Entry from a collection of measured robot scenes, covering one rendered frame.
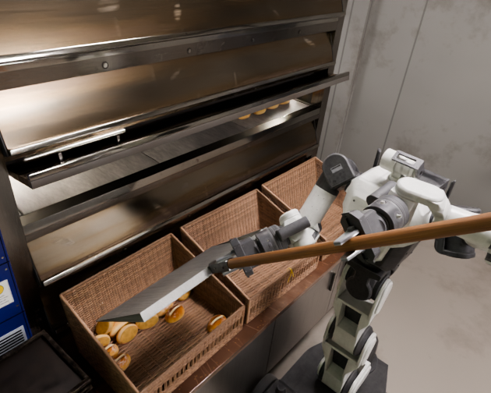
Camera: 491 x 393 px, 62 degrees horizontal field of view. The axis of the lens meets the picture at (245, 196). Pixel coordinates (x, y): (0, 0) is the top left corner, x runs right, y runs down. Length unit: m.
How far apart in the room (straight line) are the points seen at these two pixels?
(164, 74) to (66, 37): 0.41
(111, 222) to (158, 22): 0.78
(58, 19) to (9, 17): 0.13
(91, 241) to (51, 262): 0.16
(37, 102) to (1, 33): 0.22
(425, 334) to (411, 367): 0.30
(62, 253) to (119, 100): 0.60
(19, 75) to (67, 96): 0.16
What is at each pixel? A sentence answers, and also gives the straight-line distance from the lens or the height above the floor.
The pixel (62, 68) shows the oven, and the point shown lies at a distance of 1.40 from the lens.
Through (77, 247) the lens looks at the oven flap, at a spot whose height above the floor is 1.00.
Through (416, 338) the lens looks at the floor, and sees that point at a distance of 2.94.
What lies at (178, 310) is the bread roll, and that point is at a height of 0.64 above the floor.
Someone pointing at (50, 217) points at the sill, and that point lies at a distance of 1.56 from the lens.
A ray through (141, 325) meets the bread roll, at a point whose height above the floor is 0.63.
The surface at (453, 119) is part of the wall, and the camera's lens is 4.11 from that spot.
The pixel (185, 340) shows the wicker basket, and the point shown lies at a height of 0.59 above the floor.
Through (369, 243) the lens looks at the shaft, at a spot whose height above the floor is 1.54.
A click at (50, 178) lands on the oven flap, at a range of 1.31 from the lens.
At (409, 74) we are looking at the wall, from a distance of 4.13.
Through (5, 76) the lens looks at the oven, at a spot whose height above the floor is 1.67.
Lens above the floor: 2.06
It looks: 33 degrees down
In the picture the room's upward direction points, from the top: 6 degrees clockwise
